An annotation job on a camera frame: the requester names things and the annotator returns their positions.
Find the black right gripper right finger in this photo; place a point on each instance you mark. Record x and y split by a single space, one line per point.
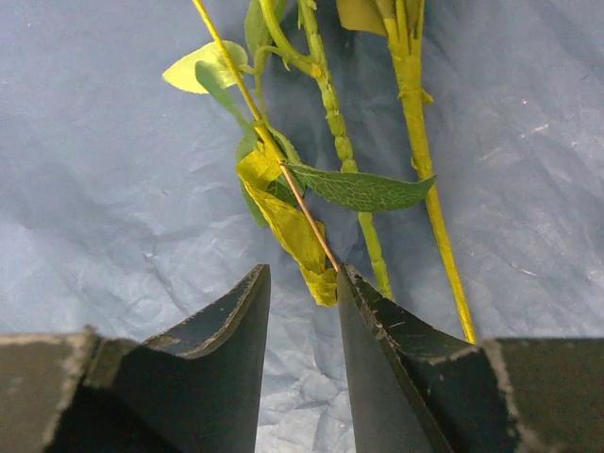
414 388

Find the brown dried rose stem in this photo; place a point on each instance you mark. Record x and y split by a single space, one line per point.
273 176

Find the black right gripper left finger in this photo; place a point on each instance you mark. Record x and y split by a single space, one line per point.
195 387

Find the small peach flower stem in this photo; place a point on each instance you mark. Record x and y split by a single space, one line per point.
401 23

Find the blue wrapping paper sheet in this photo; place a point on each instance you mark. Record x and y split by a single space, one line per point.
121 208

